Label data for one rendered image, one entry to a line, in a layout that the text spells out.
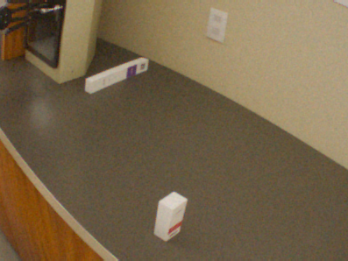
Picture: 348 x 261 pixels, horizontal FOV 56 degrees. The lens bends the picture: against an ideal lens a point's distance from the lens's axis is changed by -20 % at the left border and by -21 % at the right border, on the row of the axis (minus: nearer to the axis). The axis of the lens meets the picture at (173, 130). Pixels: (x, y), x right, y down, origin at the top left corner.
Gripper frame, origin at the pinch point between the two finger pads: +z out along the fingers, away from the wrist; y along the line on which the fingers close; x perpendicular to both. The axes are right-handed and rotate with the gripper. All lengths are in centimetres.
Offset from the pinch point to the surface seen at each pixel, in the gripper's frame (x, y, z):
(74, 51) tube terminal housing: -10.4, -15.8, 11.0
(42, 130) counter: -31.2, -26.8, -13.1
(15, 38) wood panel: 26.7, -16.2, 2.0
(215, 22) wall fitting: -36, -4, 48
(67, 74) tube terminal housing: -10.1, -23.7, 8.9
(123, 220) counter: -68, -28, -16
